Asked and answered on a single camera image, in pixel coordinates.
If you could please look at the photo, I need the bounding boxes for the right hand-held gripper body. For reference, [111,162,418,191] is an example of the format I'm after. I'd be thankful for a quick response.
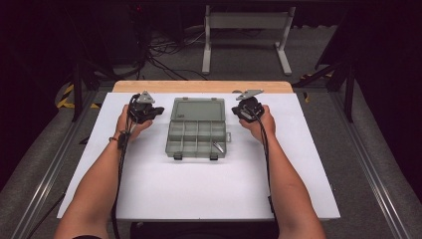
[235,88,266,124]

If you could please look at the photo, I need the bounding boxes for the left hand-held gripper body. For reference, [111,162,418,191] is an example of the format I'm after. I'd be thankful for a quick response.
[126,91,157,125]

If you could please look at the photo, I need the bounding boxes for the silver nail clipper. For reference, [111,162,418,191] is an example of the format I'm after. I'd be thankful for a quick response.
[211,140,226,154]

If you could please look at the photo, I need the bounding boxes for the grey-green plastic compartment box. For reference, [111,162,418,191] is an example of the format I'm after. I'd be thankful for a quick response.
[164,96,233,161]

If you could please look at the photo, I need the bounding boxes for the person's right hand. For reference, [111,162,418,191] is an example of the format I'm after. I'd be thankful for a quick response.
[239,104,278,142]

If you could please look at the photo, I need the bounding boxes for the person's left hand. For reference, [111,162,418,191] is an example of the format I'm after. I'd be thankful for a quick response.
[113,104,154,142]

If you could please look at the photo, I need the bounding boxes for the black metal stand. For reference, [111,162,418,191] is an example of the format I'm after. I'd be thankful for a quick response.
[70,61,115,122]
[292,58,356,123]

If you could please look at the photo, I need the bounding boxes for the yellow black striped floor tape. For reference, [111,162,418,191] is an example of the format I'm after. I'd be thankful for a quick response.
[55,83,102,111]

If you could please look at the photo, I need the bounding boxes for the dark computer tower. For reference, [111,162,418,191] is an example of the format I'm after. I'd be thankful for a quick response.
[107,2,147,68]

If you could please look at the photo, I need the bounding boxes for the white table mat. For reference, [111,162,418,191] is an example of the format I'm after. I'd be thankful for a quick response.
[57,92,341,223]

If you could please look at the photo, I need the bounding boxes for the person's dark clothing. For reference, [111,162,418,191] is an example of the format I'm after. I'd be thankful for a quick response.
[128,220,281,239]

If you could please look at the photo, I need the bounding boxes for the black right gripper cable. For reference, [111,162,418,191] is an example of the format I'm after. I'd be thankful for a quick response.
[246,105,277,215]

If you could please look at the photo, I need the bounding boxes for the tangle of black floor cables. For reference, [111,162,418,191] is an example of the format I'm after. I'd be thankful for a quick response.
[144,28,208,82]

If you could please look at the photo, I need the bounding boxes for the white metal stand frame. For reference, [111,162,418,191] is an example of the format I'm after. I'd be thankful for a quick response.
[201,4,298,77]

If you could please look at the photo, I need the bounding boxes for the aluminium floor rail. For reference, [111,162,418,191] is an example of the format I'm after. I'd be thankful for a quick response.
[329,91,414,239]
[9,91,101,239]

